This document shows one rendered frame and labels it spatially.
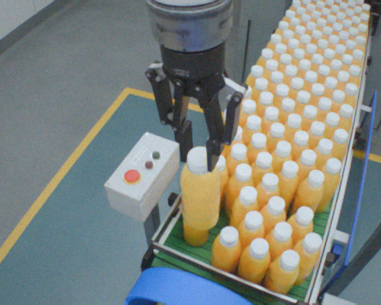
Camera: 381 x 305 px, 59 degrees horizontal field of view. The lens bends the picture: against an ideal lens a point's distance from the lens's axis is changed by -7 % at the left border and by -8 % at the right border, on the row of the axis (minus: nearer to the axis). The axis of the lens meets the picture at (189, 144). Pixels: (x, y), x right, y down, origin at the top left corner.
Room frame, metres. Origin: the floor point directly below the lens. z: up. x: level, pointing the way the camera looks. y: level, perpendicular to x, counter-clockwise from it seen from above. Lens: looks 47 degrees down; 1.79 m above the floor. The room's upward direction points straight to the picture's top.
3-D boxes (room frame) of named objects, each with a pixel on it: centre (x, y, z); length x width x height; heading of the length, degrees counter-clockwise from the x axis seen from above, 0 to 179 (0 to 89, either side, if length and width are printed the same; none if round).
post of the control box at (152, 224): (0.58, 0.11, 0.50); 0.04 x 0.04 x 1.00; 64
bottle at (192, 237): (0.49, -0.02, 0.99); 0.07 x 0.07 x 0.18
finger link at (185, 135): (0.38, 0.00, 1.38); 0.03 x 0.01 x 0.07; 154
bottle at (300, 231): (0.44, -0.27, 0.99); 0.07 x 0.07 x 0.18
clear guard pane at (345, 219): (0.72, -0.58, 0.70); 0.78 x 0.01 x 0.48; 154
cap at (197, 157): (0.37, -0.02, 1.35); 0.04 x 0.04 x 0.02
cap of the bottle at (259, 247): (0.36, -0.15, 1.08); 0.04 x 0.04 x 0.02
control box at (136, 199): (0.58, 0.11, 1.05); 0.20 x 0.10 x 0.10; 154
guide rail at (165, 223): (1.15, -0.26, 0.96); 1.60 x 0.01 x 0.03; 154
